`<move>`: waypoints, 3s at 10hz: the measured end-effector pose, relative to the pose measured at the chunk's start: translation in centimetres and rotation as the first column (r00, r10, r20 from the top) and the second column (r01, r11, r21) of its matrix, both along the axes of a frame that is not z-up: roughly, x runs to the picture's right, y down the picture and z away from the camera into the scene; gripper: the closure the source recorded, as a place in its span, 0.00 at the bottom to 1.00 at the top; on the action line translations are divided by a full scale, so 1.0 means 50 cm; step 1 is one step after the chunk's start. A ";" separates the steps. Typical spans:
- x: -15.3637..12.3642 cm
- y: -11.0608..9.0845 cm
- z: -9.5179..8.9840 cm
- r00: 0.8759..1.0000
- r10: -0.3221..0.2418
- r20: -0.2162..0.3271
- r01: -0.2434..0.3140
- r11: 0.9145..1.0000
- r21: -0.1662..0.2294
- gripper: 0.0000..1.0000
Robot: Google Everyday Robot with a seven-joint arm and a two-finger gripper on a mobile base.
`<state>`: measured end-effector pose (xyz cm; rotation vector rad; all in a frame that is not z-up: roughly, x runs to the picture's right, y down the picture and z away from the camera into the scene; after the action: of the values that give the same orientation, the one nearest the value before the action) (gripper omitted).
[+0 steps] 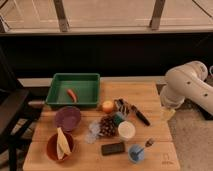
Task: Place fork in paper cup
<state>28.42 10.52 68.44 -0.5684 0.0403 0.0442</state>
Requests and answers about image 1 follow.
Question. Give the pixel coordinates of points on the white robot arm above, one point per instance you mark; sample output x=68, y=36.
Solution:
x=187, y=81

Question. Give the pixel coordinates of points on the white paper cup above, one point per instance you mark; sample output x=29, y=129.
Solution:
x=126, y=130

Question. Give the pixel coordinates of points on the blue cup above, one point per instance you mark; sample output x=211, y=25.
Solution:
x=135, y=148

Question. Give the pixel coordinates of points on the green plastic tray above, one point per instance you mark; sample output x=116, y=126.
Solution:
x=86, y=86

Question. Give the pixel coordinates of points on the orange apple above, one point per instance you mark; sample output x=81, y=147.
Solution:
x=108, y=106

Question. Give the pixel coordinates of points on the striped zebra toy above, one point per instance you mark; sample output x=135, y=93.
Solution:
x=122, y=106

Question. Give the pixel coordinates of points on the orange carrot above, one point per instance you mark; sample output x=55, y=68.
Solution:
x=72, y=95

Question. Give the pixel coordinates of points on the brown pine cone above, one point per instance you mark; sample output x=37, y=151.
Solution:
x=107, y=126

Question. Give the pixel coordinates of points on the clear crumpled plastic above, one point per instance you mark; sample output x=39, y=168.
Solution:
x=94, y=131

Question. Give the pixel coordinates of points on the purple bowl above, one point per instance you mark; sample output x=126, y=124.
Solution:
x=68, y=118

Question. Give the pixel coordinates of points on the black rectangular block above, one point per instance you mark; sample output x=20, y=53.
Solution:
x=114, y=148

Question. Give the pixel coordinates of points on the yellow banana peel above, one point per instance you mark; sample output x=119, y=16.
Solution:
x=62, y=144

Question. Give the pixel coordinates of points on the red-brown bowl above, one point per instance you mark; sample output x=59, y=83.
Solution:
x=51, y=147

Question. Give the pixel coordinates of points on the black chair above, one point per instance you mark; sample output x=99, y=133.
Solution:
x=15, y=113

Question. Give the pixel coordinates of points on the black handled knife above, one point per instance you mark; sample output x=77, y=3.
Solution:
x=140, y=115

